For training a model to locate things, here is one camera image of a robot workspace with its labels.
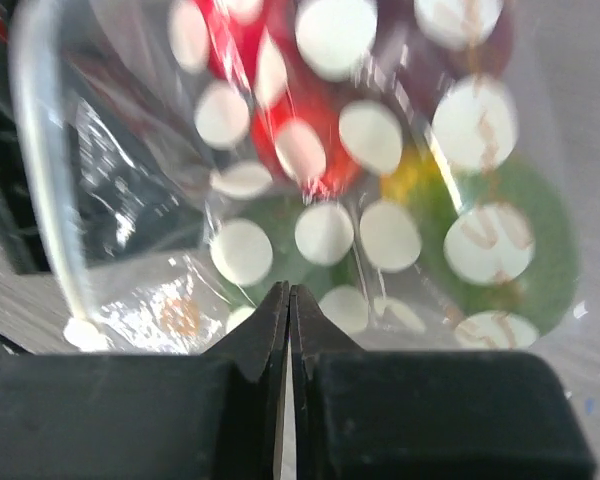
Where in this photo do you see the fake dark purple plum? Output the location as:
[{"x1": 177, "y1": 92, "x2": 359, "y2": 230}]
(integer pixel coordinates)
[{"x1": 359, "y1": 1, "x2": 513, "y2": 122}]

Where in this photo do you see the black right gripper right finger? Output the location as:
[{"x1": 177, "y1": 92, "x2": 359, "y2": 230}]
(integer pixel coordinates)
[{"x1": 289, "y1": 285, "x2": 596, "y2": 479}]

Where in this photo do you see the clear zip top bag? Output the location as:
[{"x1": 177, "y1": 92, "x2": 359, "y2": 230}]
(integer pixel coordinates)
[{"x1": 10, "y1": 1, "x2": 580, "y2": 354}]

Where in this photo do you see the fake red pomegranate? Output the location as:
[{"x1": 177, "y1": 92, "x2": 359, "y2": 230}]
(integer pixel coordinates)
[{"x1": 168, "y1": 1, "x2": 378, "y2": 198}]

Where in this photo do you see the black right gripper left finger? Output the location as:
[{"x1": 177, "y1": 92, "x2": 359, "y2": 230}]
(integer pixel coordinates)
[{"x1": 0, "y1": 282, "x2": 289, "y2": 479}]

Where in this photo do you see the fake green orange mango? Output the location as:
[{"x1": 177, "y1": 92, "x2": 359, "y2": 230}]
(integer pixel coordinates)
[{"x1": 379, "y1": 148, "x2": 579, "y2": 335}]

